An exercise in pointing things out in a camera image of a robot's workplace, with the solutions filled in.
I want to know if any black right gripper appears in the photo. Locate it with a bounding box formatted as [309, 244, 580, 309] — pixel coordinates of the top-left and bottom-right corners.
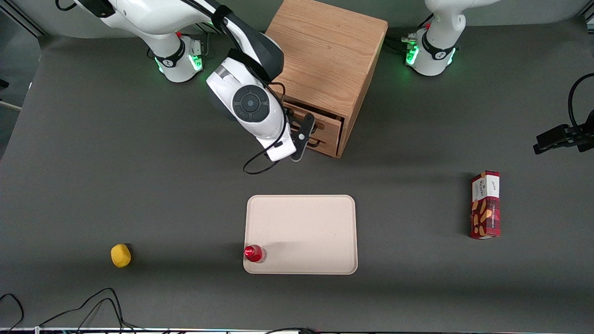
[286, 108, 316, 162]

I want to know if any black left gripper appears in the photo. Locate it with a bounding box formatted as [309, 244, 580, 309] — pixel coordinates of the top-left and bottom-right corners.
[533, 109, 594, 155]

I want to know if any wooden drawer with black handle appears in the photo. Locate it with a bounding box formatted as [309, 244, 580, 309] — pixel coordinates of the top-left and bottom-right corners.
[283, 99, 345, 142]
[304, 126, 342, 158]

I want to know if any wooden drawer cabinet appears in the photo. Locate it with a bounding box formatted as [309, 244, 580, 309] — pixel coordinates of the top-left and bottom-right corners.
[265, 0, 388, 159]

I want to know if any red white snack box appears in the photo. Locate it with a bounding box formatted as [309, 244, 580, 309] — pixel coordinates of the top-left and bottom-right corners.
[469, 170, 501, 240]

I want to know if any beige plastic tray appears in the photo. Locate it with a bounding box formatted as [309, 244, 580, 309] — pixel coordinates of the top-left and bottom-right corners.
[243, 194, 358, 275]

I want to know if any red capped bottle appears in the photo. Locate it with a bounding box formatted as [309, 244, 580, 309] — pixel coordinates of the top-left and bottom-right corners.
[244, 245, 267, 263]

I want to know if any yellow lemon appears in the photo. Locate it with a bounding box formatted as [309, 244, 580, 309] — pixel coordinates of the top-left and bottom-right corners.
[110, 244, 132, 269]

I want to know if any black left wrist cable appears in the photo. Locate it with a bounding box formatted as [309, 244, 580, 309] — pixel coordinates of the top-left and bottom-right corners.
[568, 73, 594, 131]

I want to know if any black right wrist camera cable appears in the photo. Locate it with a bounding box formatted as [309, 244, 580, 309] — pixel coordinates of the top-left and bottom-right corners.
[243, 81, 287, 175]

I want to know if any black right arm base cable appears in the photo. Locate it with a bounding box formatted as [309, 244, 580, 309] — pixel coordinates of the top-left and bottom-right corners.
[197, 21, 223, 60]

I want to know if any black arm base cable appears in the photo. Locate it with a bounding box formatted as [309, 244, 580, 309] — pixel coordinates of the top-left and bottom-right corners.
[383, 13, 435, 52]
[197, 21, 223, 60]

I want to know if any black left arm base cable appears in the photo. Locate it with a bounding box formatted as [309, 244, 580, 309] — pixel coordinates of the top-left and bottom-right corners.
[383, 13, 435, 52]

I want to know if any black short edge cable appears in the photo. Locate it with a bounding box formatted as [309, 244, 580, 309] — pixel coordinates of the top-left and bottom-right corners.
[264, 327, 322, 334]

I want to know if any black long floor cable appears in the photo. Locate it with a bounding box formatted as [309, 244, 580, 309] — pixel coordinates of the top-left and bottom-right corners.
[36, 287, 186, 334]

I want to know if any black looped floor cable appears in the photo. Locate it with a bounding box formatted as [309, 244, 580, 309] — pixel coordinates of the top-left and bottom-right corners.
[0, 293, 25, 333]

